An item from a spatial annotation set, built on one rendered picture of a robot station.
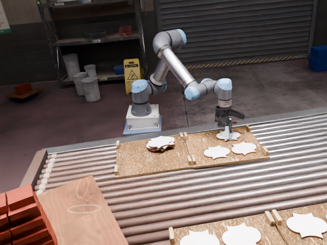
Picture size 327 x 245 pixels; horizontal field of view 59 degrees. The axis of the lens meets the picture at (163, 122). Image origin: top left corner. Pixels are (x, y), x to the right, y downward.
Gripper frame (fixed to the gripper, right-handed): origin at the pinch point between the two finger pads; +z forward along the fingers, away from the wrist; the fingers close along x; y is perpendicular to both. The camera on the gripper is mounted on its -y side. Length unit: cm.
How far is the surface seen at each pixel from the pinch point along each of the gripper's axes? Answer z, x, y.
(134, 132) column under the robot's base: 7, -33, 58
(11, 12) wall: -53, -488, 295
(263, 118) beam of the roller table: 3.1, -21.4, -30.5
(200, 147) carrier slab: 0.7, 7.9, 18.9
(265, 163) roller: 2.7, 28.4, -11.5
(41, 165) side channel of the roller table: 0, 5, 111
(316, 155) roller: 2.8, 27.3, -38.9
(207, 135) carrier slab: 0.8, -4.9, 12.1
